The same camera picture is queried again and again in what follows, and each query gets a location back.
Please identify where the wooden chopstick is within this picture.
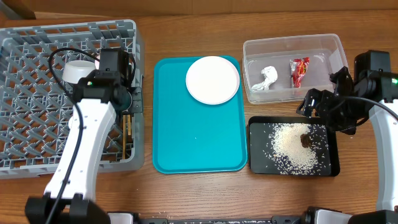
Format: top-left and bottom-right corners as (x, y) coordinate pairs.
(127, 115), (131, 136)
(122, 115), (126, 159)

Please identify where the brown food scrap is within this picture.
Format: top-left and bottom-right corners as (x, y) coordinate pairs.
(300, 134), (312, 148)

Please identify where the red snack wrapper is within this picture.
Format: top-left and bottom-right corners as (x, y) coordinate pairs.
(290, 57), (310, 88)

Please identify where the rice pile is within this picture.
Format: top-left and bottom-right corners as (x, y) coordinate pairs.
(262, 123), (330, 175)

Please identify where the white tissue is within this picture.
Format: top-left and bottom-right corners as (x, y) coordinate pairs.
(251, 66), (278, 91)

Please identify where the grey bowl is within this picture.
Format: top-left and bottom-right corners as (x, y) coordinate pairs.
(62, 60), (96, 84)

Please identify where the white round plate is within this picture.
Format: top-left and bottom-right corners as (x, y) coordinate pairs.
(185, 56), (240, 105)

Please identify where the pink bowl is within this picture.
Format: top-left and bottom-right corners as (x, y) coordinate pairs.
(95, 60), (100, 70)

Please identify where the white paper cup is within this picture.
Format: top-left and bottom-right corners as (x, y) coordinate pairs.
(68, 117), (73, 129)

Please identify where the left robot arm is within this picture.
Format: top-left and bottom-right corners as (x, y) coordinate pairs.
(25, 49), (248, 223)

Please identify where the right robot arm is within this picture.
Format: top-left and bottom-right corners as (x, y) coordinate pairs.
(307, 50), (397, 223)

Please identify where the black waste tray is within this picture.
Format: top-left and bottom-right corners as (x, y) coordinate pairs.
(248, 116), (340, 177)

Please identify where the clear plastic bin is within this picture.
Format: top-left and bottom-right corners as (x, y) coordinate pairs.
(243, 34), (348, 104)

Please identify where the teal plastic tray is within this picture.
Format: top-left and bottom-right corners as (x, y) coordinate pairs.
(152, 57), (248, 174)

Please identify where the grey dish rack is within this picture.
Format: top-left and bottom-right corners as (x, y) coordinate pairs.
(1, 19), (145, 179)

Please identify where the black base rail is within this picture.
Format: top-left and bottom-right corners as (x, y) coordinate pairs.
(107, 206), (352, 224)

